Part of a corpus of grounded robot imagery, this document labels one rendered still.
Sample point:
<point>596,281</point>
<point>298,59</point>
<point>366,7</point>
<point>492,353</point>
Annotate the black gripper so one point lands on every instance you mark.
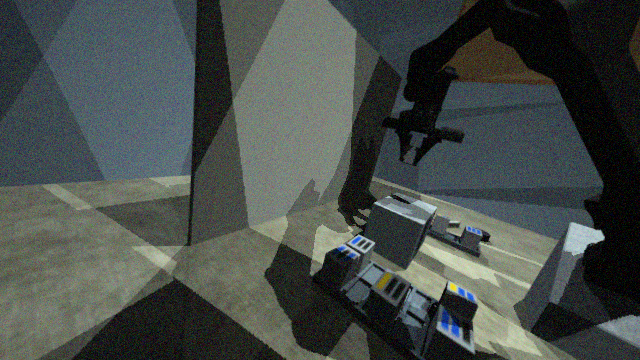
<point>434,135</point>

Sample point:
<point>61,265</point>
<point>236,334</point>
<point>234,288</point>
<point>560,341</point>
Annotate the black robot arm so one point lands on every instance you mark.
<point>583,45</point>

